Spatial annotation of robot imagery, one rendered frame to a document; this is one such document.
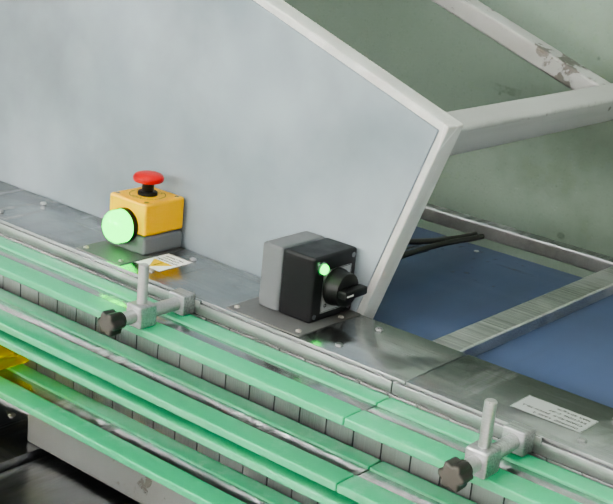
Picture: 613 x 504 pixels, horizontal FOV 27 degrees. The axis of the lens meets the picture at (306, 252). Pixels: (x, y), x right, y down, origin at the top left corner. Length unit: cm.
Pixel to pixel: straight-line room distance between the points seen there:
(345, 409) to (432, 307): 35
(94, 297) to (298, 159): 30
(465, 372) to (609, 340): 28
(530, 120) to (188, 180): 45
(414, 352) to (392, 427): 16
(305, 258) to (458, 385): 23
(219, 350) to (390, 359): 19
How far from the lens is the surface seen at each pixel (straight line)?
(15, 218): 176
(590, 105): 180
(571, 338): 157
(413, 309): 158
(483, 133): 156
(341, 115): 147
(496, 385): 134
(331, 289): 143
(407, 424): 127
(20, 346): 163
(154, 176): 163
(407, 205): 143
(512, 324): 154
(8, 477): 175
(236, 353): 140
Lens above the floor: 190
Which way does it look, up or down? 49 degrees down
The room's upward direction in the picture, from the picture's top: 106 degrees counter-clockwise
